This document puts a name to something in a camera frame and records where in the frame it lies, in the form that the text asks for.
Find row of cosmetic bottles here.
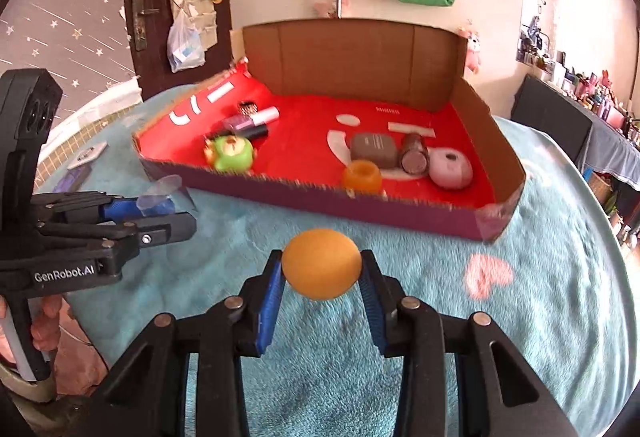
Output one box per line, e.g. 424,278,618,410
550,49,640,142

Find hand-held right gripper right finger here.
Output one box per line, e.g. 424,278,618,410
359,249,581,437

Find clear plastic cup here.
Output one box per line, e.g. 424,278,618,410
137,174,182,212

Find clear plastic bag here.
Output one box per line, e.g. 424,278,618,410
166,9,207,72

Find white phone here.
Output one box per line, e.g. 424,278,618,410
67,141,108,169

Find grey brown case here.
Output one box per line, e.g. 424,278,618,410
350,132,401,169

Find cardboard box with red lining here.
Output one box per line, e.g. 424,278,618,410
132,18,527,243

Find teal fleece blanket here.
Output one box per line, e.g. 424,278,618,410
30,84,640,437

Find metal door handle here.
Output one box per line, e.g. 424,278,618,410
131,0,161,52

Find small pink pig plush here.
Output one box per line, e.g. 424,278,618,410
460,28,483,74

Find glitter bottle with brown cap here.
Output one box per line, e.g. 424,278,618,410
399,133,431,175

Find black desk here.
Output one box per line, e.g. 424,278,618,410
510,73,593,158

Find pink round device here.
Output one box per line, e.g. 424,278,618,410
429,147,473,190

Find black nail polish bottle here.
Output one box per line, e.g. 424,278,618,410
212,126,269,142

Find grey blue table cloth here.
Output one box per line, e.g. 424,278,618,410
575,99,640,190

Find green and yellow toy figure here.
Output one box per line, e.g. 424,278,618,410
202,134,257,174

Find pink nail polish bottle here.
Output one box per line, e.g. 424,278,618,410
222,107,280,132

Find amber round jar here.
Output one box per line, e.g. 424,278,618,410
342,159,383,192

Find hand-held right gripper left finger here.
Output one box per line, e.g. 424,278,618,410
82,249,287,437

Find person's left hand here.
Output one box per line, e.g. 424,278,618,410
30,294,63,353

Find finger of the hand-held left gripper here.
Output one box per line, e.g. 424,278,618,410
37,212,197,249
30,191,176,224

